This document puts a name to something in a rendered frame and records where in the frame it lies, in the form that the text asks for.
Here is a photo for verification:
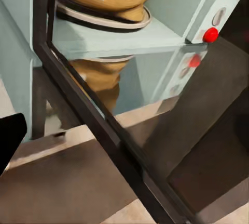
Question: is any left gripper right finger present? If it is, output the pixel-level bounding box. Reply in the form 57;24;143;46
232;113;249;155

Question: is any microwave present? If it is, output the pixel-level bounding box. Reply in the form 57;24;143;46
2;0;249;224

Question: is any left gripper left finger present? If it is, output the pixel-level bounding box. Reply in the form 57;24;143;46
0;113;27;175

